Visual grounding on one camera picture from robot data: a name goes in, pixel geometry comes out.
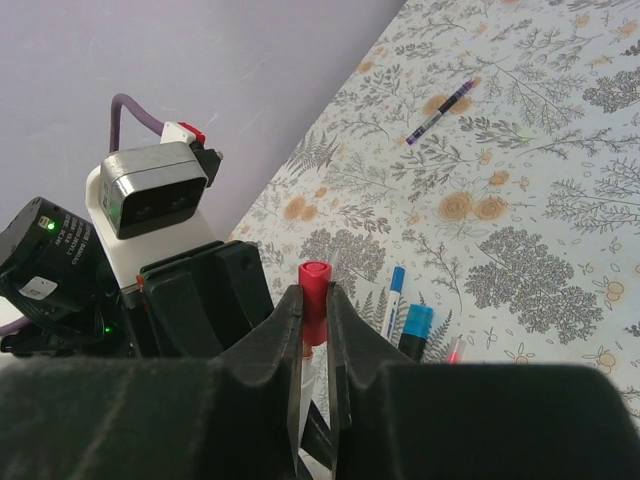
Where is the pink marker pen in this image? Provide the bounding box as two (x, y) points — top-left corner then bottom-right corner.
(446, 336), (466, 364)

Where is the floral patterned tablecloth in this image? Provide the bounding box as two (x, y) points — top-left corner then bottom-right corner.
(233, 1), (639, 411)

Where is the white red marker pen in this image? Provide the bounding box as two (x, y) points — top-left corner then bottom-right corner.
(298, 249), (341, 445)

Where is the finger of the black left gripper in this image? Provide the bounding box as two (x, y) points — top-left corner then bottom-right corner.
(212, 241), (274, 357)

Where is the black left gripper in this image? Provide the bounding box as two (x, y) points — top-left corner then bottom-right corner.
(1, 197), (223, 358)

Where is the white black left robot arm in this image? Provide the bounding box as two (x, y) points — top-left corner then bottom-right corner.
(1, 197), (274, 358)

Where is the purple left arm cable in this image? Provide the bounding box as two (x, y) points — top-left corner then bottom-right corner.
(0, 93), (166, 341)

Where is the purple black pen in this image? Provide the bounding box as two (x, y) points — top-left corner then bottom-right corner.
(406, 79), (474, 145)

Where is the black blue highlighter pen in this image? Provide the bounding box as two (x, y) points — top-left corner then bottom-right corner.
(398, 304), (434, 363)

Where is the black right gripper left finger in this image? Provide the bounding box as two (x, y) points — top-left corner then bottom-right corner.
(1, 285), (303, 479)

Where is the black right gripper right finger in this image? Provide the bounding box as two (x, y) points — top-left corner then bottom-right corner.
(327, 284), (639, 479)

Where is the red pen cap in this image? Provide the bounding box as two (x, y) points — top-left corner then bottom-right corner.
(298, 261), (332, 347)

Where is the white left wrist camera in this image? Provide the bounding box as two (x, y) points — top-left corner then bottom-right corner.
(85, 119), (221, 296)

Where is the white blue marker pen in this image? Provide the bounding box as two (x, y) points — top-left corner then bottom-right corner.
(380, 266), (406, 341)

